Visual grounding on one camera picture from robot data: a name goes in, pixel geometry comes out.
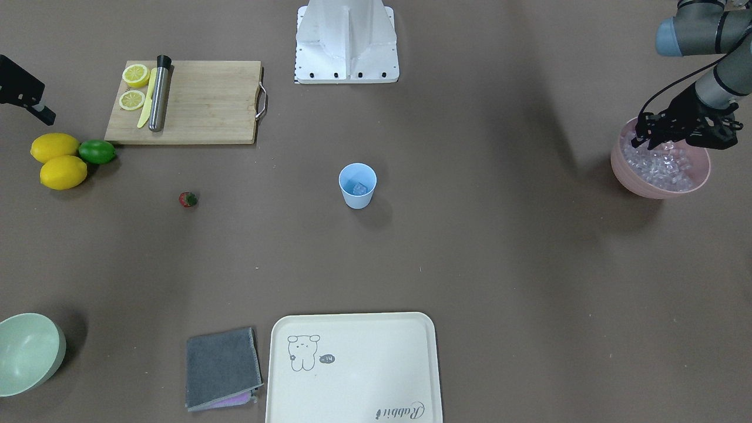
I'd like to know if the mint green bowl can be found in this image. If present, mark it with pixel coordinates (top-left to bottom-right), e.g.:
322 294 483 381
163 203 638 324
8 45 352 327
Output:
1 313 67 397

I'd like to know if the light blue cup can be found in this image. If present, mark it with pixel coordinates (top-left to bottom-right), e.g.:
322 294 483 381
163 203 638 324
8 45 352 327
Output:
338 163 378 210

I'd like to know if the lemon half slice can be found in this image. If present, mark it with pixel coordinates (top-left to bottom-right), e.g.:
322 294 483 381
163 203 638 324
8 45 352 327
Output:
118 89 147 112
122 63 151 89

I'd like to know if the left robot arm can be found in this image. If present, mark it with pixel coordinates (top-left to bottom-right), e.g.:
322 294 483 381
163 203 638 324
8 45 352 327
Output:
631 1 751 150

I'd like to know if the grey folded cloth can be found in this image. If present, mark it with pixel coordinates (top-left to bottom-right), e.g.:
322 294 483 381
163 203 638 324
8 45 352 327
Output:
185 327 263 412

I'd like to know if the clear ice cube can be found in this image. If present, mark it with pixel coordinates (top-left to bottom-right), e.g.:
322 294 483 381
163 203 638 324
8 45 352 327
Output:
350 182 369 196

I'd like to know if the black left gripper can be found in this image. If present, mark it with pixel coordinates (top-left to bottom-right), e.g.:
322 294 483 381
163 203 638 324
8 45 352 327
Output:
631 84 743 152

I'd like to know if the yellow plastic knife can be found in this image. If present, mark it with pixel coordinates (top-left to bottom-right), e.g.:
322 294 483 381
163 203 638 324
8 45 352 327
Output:
137 68 157 129

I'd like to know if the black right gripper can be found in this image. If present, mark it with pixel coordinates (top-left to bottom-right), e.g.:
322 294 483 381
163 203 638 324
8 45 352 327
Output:
1 55 56 126

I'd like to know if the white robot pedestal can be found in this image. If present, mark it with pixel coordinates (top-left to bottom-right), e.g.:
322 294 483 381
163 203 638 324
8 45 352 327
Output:
294 1 400 84

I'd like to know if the red strawberry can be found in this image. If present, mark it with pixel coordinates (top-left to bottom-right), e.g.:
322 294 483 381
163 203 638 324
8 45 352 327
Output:
178 191 198 208

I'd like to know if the black camera cable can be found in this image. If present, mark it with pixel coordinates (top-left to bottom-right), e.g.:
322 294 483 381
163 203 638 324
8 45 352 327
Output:
637 36 752 118

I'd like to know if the steel muddler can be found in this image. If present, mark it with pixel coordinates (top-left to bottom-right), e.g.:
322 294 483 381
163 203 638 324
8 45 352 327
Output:
148 55 172 132

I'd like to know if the bamboo cutting board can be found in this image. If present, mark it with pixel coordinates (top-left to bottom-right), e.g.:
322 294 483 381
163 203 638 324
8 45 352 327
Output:
104 60 268 146

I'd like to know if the pink bowl of ice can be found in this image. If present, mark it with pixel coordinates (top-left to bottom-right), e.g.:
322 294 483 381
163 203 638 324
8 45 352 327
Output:
610 117 711 200

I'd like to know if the yellow lemon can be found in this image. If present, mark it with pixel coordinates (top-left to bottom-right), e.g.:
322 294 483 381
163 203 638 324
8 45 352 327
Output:
30 132 80 164
39 155 88 190

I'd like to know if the green lime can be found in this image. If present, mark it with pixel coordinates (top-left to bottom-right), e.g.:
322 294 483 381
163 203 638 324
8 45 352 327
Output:
78 139 116 165

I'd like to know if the cream serving tray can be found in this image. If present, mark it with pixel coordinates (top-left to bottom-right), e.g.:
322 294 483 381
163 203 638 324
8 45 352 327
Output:
265 311 444 422

